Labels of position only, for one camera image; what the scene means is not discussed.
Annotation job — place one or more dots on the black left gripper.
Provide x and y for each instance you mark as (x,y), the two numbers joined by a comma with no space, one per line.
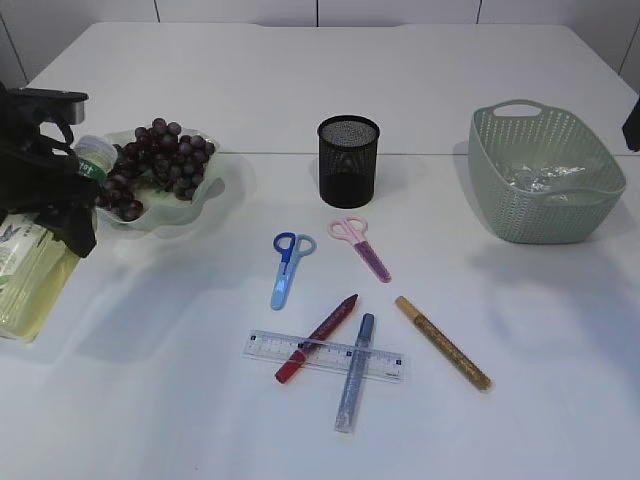
(40,172)

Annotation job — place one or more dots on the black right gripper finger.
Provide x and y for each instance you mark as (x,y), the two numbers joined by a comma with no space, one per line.
(631,129)

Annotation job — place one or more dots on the yellow tea bottle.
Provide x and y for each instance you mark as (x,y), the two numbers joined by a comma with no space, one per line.
(34,265)

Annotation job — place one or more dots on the clear plastic sheet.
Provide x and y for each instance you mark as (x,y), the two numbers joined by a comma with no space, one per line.
(541,179)

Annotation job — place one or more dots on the purple artificial grape bunch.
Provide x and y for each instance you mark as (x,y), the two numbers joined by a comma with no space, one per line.
(160,160)

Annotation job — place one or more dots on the green plastic woven basket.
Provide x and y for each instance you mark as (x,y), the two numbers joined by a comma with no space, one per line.
(550,136)

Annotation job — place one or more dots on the green wavy glass plate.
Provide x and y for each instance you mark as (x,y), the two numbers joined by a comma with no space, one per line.
(170,205)

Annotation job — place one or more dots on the black mesh pen holder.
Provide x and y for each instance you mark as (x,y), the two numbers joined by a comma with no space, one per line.
(347,160)

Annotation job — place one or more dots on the gold glitter pen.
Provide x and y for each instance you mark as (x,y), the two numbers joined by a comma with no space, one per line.
(456,357)

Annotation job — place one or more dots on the red crayon pen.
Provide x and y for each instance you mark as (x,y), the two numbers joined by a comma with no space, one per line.
(299,357)

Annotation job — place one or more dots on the clear plastic ruler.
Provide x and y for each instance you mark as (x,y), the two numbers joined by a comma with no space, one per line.
(323,355)

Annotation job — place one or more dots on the blue glitter pen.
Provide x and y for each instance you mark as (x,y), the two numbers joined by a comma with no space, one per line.
(345,418)

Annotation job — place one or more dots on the blue scissors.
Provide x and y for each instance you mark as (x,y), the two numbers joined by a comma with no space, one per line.
(292,248)

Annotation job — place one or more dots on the pink purple scissors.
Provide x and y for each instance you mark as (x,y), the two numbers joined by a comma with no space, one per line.
(353,229)

